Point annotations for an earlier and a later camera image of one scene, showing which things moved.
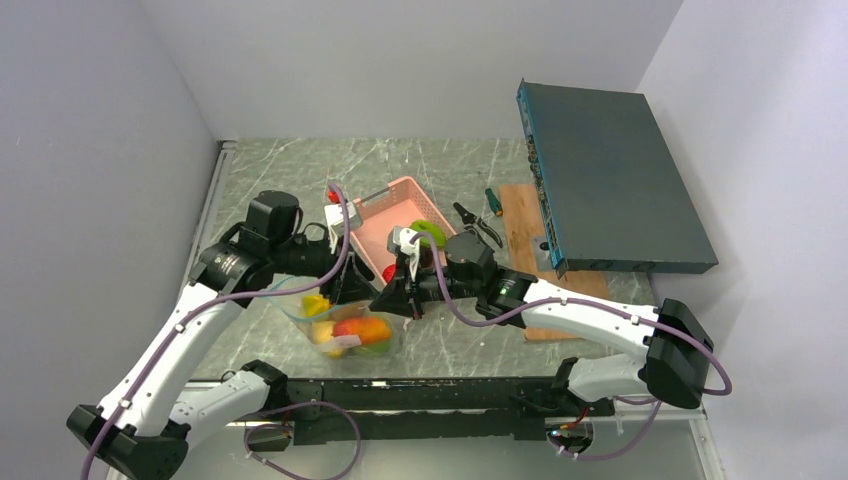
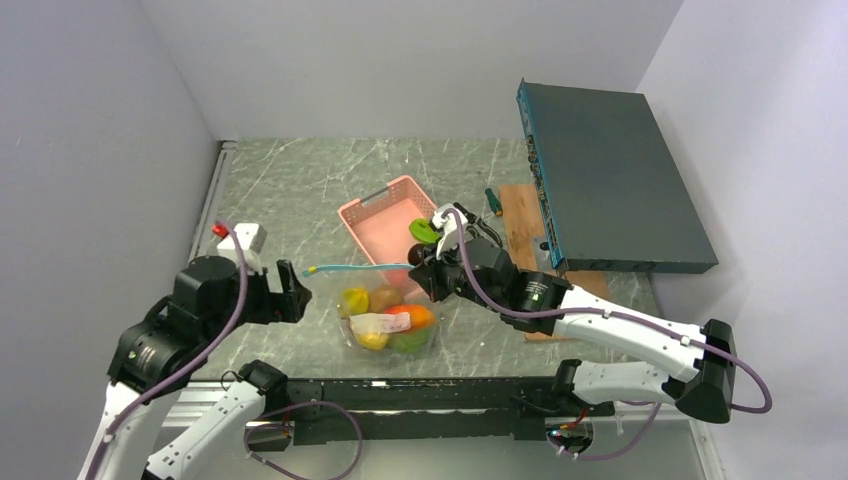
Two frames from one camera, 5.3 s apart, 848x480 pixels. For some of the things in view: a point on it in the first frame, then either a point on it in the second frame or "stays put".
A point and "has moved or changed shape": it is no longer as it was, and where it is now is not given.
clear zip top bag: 351,330 has moved or changed shape
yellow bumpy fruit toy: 322,336 → 373,340
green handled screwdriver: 494,203 stays put
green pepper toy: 423,225 stays put
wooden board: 523,223 stays put
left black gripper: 351,283 → 287,305
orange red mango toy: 370,330 → 421,316
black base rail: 339,409 stays put
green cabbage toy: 375,348 → 413,341
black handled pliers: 473,222 stays put
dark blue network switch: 608,192 stays put
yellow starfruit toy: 314,305 has moved or changed shape
